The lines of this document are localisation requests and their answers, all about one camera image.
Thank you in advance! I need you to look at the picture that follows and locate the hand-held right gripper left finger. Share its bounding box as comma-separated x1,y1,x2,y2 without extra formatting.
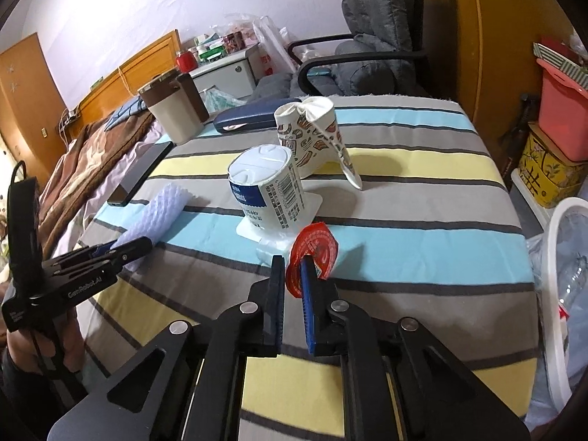
46,255,288,441

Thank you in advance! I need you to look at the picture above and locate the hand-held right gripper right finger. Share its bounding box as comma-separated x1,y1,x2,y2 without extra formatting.
300,259,534,441

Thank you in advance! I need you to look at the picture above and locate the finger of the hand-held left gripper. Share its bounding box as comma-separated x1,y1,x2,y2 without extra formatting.
89,236,153,268

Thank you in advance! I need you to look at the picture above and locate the red foil lid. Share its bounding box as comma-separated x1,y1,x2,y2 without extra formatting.
285,221,338,297

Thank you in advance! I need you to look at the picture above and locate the white bin with bag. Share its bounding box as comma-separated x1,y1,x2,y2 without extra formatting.
524,197,588,423

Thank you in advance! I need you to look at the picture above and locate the person's left hand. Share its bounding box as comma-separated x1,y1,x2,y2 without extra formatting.
0,307,86,405

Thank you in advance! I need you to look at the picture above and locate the white foam net sleeve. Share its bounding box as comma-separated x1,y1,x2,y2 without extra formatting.
112,183,191,258

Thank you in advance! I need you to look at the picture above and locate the pale bed sheet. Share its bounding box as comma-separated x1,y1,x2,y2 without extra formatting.
39,129,161,281

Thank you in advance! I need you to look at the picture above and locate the clear plastic wrapper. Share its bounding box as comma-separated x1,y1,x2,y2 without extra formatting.
256,234,295,265

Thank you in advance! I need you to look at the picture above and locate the black smartphone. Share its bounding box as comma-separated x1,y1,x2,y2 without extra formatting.
107,141,173,207

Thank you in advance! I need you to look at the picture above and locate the brown blanket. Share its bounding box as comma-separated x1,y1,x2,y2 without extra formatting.
37,110,157,235

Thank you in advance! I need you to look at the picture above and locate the white yogurt cup blue label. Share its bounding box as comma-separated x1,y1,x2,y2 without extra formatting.
227,144,322,242

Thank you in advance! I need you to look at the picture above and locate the striped tablecloth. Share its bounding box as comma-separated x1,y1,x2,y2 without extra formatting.
76,93,540,441

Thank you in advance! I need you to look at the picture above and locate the wooden door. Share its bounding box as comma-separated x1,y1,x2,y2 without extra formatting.
0,32,69,184

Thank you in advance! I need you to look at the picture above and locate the blue plaid cloth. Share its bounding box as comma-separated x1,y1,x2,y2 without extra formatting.
107,96,150,130

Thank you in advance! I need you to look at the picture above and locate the beige mug brown lid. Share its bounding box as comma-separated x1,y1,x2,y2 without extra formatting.
138,72,209,144

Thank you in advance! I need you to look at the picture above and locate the crumpled printed paper cup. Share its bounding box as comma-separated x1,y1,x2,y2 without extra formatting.
274,96,363,190

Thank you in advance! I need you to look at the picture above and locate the greenish plastic bag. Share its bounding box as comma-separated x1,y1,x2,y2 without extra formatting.
202,87,246,113

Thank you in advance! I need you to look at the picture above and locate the navy glasses case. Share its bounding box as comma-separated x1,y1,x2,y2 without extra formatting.
212,98,304,135

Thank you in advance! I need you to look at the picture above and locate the wooden bed headboard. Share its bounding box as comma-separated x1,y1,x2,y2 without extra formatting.
69,29,182,141

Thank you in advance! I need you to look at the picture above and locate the red canister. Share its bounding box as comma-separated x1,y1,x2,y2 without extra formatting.
176,48,199,73

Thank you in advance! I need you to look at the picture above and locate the grey nightstand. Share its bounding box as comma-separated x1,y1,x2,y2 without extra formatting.
188,46,262,102

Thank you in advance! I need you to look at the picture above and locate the green white box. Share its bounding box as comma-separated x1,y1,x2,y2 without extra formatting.
193,37,226,62

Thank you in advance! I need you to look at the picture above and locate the white plastic bag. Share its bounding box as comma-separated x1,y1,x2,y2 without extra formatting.
252,15,299,76

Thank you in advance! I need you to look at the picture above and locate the black office chair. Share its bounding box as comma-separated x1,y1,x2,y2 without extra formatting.
287,0,433,97

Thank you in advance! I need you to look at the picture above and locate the dark glass bottle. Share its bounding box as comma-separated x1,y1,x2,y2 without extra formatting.
501,93,540,173

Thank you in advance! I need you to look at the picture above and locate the yellow patterned tin box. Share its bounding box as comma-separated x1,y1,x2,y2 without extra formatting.
518,124,588,209

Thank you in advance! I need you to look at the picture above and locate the grey quilted chair cushion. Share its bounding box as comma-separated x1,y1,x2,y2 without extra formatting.
250,0,426,99

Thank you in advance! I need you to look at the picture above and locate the pink plastic bucket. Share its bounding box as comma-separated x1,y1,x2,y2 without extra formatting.
537,57,588,162

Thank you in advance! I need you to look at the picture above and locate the wooden wardrobe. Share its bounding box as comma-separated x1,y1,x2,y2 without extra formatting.
423,0,552,184

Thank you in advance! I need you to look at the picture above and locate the striped gift box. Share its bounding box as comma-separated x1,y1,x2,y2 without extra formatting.
532,41,588,90

